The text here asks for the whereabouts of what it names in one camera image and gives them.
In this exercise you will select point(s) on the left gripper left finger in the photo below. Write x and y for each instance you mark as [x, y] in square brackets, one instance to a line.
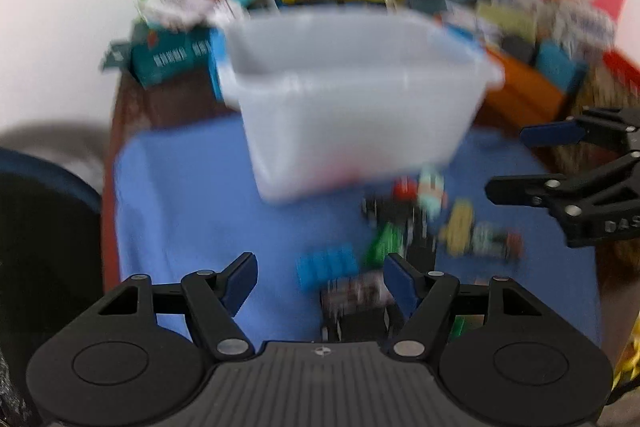
[213, 299]

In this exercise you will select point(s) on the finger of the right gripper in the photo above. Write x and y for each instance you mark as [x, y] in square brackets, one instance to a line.
[554, 134]

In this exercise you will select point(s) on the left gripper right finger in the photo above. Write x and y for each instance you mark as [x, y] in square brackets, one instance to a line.
[427, 302]

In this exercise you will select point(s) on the green toy brick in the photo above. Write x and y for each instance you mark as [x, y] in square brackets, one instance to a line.
[465, 323]

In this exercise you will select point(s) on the green christmas toy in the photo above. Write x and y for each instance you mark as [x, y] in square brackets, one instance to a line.
[387, 241]

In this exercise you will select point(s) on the black toy car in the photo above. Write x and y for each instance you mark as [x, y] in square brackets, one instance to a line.
[358, 309]

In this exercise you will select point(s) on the green red toy car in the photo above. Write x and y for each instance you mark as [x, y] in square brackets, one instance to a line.
[490, 241]

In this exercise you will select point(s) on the red cube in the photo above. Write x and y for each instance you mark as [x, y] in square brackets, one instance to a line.
[405, 189]

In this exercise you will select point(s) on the orange box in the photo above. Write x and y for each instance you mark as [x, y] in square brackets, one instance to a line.
[526, 98]

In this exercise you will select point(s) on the light blue box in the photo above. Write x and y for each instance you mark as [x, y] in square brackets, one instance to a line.
[558, 68]

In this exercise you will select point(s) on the olive toy train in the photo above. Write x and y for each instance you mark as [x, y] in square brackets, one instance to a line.
[456, 233]

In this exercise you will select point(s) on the blue toy brick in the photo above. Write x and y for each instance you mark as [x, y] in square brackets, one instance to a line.
[318, 268]

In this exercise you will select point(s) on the black small box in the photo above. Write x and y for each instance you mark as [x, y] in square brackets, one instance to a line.
[519, 48]

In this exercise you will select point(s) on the mint snowman toy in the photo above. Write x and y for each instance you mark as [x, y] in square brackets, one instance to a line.
[432, 196]

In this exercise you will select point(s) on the white plastic bin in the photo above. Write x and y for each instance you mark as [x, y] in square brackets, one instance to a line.
[336, 95]

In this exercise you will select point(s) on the teal tissue pack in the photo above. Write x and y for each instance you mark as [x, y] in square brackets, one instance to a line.
[154, 56]

